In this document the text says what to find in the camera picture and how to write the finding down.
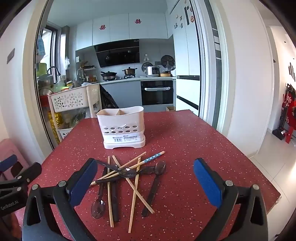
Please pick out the glass sliding door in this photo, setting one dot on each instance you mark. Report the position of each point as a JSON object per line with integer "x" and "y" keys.
{"x": 216, "y": 46}

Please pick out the cardboard box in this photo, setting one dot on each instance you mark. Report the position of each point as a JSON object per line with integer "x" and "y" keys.
{"x": 170, "y": 109}

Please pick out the hanging blue packet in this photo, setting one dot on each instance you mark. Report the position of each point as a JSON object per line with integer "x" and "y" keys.
{"x": 40, "y": 46}

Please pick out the spice rack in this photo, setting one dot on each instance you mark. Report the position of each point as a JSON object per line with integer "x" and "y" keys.
{"x": 90, "y": 77}

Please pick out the dark translucent spoon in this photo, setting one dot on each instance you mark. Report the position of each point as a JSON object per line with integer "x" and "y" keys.
{"x": 98, "y": 209}
{"x": 127, "y": 173}
{"x": 152, "y": 192}
{"x": 148, "y": 170}

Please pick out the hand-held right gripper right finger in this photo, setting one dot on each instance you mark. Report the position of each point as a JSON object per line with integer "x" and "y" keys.
{"x": 208, "y": 183}

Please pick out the black bag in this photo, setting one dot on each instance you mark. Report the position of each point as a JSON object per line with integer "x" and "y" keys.
{"x": 107, "y": 98}

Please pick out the round divided tray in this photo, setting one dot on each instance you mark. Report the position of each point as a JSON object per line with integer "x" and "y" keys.
{"x": 168, "y": 61}

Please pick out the dark wall decoration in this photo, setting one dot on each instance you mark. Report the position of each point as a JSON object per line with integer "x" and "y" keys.
{"x": 291, "y": 71}

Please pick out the metal faucet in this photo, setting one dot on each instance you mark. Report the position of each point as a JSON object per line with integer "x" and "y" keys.
{"x": 53, "y": 67}

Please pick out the white wall cabinets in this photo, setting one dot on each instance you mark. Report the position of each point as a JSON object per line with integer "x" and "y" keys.
{"x": 120, "y": 25}

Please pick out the red basket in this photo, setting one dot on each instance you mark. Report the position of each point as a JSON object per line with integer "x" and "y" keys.
{"x": 44, "y": 102}

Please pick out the cream plastic utensil holder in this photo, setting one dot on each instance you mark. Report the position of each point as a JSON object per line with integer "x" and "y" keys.
{"x": 121, "y": 126}

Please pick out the red hanging decoration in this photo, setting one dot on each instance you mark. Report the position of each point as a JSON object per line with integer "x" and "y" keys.
{"x": 290, "y": 102}

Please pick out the black range hood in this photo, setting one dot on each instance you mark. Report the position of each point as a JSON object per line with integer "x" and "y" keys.
{"x": 118, "y": 54}

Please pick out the white refrigerator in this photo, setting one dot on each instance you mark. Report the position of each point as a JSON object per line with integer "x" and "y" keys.
{"x": 185, "y": 58}

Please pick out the silver rice cooker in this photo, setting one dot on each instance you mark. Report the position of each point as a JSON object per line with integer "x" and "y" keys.
{"x": 153, "y": 71}

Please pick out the yellow green container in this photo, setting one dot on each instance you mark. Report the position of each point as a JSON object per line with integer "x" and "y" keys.
{"x": 42, "y": 69}

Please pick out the black wok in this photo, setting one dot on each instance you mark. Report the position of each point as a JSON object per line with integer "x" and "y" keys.
{"x": 108, "y": 74}

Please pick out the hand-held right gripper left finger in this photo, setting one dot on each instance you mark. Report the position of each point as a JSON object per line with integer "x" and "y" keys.
{"x": 83, "y": 180}

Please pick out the metal pot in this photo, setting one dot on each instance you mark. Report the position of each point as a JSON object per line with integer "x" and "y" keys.
{"x": 45, "y": 80}

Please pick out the bag of green vegetables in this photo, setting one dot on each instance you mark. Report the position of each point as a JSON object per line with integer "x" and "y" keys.
{"x": 77, "y": 119}

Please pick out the cream plastic storage cart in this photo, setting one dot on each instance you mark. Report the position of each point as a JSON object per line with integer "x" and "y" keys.
{"x": 67, "y": 99}

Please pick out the black chopstick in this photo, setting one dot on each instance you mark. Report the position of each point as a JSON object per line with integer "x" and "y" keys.
{"x": 115, "y": 204}

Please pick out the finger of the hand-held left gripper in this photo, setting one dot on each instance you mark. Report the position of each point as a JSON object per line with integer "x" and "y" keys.
{"x": 30, "y": 170}
{"x": 8, "y": 162}

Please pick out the blue patterned chopstick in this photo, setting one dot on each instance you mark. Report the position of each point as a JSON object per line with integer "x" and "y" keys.
{"x": 152, "y": 157}

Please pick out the grey wall plate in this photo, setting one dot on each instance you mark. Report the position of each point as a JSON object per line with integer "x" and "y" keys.
{"x": 10, "y": 56}

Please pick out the grey kitchen counter cabinet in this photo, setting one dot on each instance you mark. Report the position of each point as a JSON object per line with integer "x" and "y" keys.
{"x": 124, "y": 92}

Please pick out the bronze cooking pot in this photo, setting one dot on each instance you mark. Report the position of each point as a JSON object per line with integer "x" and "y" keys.
{"x": 129, "y": 71}

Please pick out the gold foil package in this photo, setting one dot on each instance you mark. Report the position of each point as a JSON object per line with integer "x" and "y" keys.
{"x": 53, "y": 122}

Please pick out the hanging plastic bag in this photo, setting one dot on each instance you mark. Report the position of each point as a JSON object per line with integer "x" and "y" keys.
{"x": 67, "y": 62}

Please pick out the wooden board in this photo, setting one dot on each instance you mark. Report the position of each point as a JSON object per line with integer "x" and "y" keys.
{"x": 165, "y": 74}

